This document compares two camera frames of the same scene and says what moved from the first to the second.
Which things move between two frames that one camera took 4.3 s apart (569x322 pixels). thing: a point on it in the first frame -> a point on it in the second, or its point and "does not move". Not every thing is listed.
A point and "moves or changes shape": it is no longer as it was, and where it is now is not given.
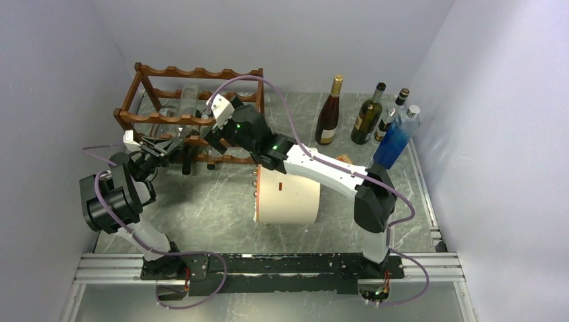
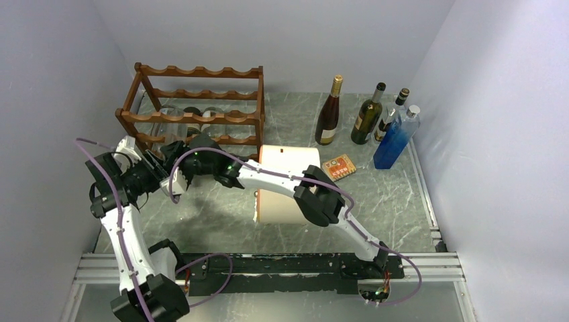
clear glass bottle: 188,105 -> 178,132
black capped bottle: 186,163 moves or changes shape
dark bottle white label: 328,119 does not move
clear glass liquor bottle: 393,115 does not move
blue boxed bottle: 398,139 does not move
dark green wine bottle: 368,117 does not move
